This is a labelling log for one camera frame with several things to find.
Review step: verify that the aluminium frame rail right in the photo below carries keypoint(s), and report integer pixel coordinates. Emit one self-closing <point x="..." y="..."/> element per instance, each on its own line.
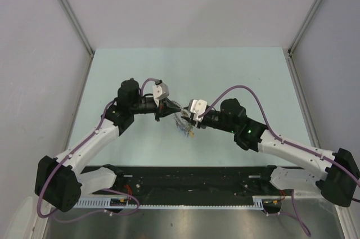
<point x="302" y="99"/>

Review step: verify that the aluminium frame rail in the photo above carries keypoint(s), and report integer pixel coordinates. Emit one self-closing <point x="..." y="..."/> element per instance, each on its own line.
<point x="302" y="99"/>
<point x="73" y="78"/>

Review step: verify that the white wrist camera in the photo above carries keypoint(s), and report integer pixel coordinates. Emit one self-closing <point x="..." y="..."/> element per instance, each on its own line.
<point x="160" y="90"/>
<point x="197" y="108"/>

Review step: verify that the steel disc keyring holder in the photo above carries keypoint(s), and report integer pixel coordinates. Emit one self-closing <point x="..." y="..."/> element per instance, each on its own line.
<point x="180" y="123"/>

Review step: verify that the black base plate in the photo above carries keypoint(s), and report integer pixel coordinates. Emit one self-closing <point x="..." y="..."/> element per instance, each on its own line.
<point x="199" y="186"/>

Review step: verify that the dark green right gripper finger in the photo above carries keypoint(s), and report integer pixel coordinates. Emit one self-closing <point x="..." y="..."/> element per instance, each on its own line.
<point x="185" y="114"/>
<point x="186" y="121"/>

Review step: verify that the aluminium frame rail left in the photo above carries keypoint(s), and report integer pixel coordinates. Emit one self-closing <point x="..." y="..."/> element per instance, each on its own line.
<point x="73" y="78"/>

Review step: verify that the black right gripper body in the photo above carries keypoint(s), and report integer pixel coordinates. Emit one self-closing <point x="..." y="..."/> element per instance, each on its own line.
<point x="202" y="124"/>

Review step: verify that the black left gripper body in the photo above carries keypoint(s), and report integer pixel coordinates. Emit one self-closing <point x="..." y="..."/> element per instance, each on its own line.
<point x="160" y="111"/>

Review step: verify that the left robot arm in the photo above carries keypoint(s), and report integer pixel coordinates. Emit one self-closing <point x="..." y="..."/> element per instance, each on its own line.
<point x="61" y="181"/>

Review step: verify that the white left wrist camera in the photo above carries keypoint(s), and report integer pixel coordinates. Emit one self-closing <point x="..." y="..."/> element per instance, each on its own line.
<point x="160" y="90"/>

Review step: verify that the aluminium frame post left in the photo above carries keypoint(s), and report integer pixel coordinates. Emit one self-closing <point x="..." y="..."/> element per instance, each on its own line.
<point x="75" y="23"/>

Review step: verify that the aluminium frame post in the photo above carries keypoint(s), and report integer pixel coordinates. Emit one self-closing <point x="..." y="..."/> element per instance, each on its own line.
<point x="75" y="23"/>
<point x="315" y="7"/>

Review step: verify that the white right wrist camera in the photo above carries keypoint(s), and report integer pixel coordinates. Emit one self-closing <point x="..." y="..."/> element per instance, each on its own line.
<point x="197" y="108"/>

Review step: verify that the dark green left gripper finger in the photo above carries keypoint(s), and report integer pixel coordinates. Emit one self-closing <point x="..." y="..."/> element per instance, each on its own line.
<point x="172" y="104"/>
<point x="170" y="110"/>

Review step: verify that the aluminium frame post right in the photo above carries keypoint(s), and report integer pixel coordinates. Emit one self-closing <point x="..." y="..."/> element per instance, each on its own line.
<point x="315" y="7"/>

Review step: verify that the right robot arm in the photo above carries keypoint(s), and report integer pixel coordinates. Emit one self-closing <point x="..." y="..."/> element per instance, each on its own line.
<point x="334" y="175"/>

